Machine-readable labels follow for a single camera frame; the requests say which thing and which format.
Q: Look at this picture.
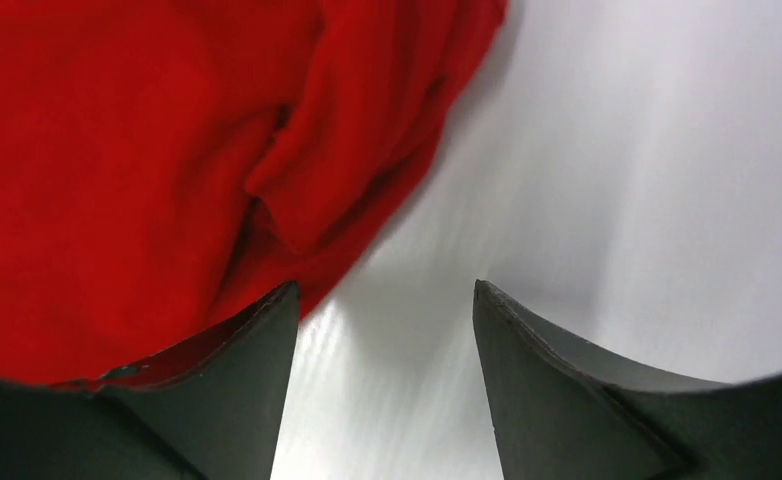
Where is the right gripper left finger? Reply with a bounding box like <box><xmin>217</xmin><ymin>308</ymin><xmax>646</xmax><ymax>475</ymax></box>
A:
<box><xmin>0</xmin><ymin>283</ymin><xmax>300</xmax><ymax>479</ymax></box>

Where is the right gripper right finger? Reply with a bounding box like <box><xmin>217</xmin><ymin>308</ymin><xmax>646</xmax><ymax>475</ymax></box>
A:
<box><xmin>473</xmin><ymin>280</ymin><xmax>782</xmax><ymax>479</ymax></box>

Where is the red t shirt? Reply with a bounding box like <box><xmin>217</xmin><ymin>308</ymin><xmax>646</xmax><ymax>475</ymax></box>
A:
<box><xmin>0</xmin><ymin>1</ymin><xmax>508</xmax><ymax>385</ymax></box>

